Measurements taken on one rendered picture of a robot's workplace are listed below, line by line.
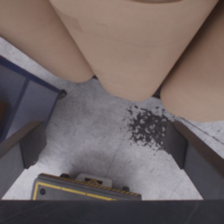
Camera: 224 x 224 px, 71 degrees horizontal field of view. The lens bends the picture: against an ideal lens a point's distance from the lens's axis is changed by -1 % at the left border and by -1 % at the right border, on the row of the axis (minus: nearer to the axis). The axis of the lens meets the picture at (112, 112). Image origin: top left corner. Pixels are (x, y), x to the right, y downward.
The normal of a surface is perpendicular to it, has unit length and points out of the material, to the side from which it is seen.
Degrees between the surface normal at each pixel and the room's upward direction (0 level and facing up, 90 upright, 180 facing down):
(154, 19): 90
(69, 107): 0
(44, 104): 0
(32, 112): 0
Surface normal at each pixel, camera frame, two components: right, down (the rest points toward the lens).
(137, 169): -0.11, -0.11
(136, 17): -0.29, 0.96
